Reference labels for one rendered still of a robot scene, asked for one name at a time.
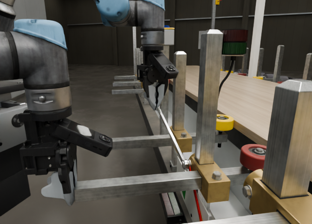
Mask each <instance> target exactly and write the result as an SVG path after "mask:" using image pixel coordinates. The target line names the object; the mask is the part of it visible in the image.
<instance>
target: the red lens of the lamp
mask: <svg viewBox="0 0 312 224"><path fill-rule="evenodd" d="M220 32H222V33H223V41H246V42H247V38H248V30H222V31H220Z"/></svg>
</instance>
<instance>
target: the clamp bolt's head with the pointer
mask: <svg viewBox="0 0 312 224"><path fill-rule="evenodd" d="M188 165H189V167H188V169H189V171H191V161H190V159H188ZM182 167H183V169H184V161H182ZM193 191H194V196H195V202H196V206H197V210H198V215H199V218H200V221H202V218H201V212H200V208H199V204H198V199H197V195H196V191H195V190H193Z"/></svg>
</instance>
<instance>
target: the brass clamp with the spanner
mask: <svg viewBox="0 0 312 224"><path fill-rule="evenodd" d="M189 159H190V161H191V171H198V172H199V174H200V176H201V177H202V179H201V189H199V190H200V192H201V193H202V195H203V197H204V199H205V200H206V202H207V203H214V202H223V201H228V200H229V192H230V182H231V181H230V179H229V178H228V177H227V176H226V175H225V173H224V172H223V171H222V170H221V169H220V167H219V166H218V165H217V164H216V163H215V161H214V162H213V164H201V165H200V164H199V163H198V162H197V160H196V159H195V153H194V154H192V155H191V156H190V158H189ZM214 171H219V172H220V173H221V177H222V180H220V181H217V180H214V179H212V175H213V172H214Z"/></svg>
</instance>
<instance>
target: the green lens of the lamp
mask: <svg viewBox="0 0 312 224"><path fill-rule="evenodd" d="M246 50H247V43H222V54H246Z"/></svg>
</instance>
